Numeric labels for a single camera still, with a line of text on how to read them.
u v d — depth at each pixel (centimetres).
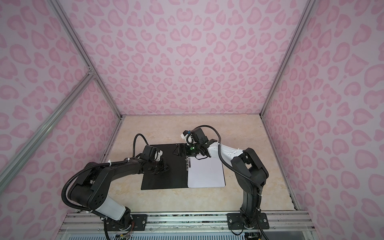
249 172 48
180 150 78
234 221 74
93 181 50
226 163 49
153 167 78
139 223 74
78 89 81
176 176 88
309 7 69
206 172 90
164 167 82
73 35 77
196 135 73
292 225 73
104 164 51
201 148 70
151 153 77
